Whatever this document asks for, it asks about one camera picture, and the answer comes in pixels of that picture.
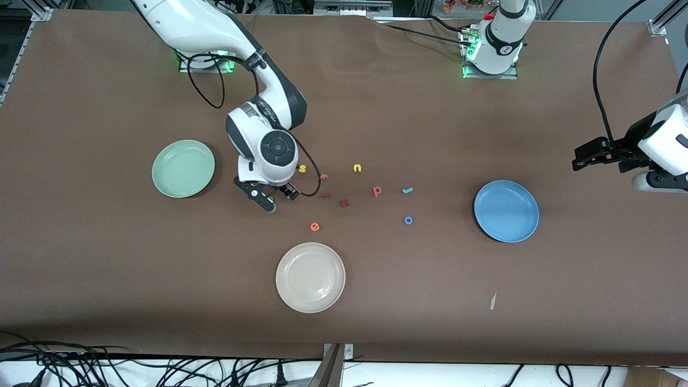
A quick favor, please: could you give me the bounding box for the green plate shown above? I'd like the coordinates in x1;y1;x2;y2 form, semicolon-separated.
152;140;216;199

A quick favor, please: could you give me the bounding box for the black cable on table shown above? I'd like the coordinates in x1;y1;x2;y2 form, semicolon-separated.
371;15;474;49

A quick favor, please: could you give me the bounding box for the black tangled floor cable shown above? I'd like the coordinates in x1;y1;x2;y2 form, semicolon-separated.
0;331;124;387

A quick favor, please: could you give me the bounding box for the metal camera post bracket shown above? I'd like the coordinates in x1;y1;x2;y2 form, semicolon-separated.
308;343;354;387

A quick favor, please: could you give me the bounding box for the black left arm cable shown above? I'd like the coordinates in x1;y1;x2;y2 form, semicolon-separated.
593;0;648;145

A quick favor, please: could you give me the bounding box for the metal box behind table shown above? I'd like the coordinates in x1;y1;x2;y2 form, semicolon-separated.
313;0;394;17

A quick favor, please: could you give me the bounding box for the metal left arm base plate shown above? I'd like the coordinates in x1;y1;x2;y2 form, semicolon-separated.
461;27;519;80

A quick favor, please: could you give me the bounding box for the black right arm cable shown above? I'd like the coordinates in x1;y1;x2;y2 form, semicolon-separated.
187;51;322;198

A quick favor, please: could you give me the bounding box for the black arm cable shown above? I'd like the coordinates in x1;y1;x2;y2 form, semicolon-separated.
187;51;322;198
593;0;648;145

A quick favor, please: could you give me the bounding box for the aluminium frame profile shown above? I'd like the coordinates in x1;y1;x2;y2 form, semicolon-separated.
0;4;54;105
648;0;688;37

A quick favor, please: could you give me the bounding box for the beige plate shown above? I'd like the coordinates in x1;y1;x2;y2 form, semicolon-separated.
275;242;346;314

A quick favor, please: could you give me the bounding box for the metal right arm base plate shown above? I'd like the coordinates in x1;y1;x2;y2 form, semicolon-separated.
179;51;237;74

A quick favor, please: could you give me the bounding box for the blue plate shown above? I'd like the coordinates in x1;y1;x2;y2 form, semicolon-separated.
474;180;540;243

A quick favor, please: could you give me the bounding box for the cardboard box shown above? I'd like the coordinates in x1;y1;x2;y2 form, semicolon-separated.
626;367;688;387

